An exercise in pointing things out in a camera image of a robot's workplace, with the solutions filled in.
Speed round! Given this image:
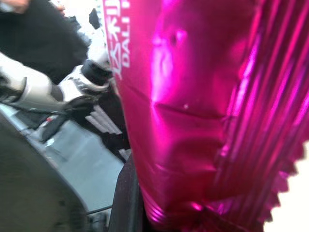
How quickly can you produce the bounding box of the person in black clothing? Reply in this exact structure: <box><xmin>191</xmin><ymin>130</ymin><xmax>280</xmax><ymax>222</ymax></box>
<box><xmin>0</xmin><ymin>0</ymin><xmax>92</xmax><ymax>85</ymax></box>

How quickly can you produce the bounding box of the grey slatted rack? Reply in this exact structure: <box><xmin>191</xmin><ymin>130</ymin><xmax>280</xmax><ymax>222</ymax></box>
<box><xmin>84</xmin><ymin>103</ymin><xmax>124</xmax><ymax>136</ymax></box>

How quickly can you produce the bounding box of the magenta foil snack bag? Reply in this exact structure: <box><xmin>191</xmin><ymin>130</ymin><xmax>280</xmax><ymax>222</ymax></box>
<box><xmin>102</xmin><ymin>0</ymin><xmax>309</xmax><ymax>232</ymax></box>

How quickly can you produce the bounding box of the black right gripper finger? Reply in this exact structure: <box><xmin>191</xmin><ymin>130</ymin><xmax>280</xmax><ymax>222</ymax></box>
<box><xmin>108</xmin><ymin>151</ymin><xmax>148</xmax><ymax>232</ymax></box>

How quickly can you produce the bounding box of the dark conveyor belt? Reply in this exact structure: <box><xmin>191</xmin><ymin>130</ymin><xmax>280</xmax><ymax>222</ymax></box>
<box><xmin>0</xmin><ymin>113</ymin><xmax>88</xmax><ymax>232</ymax></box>

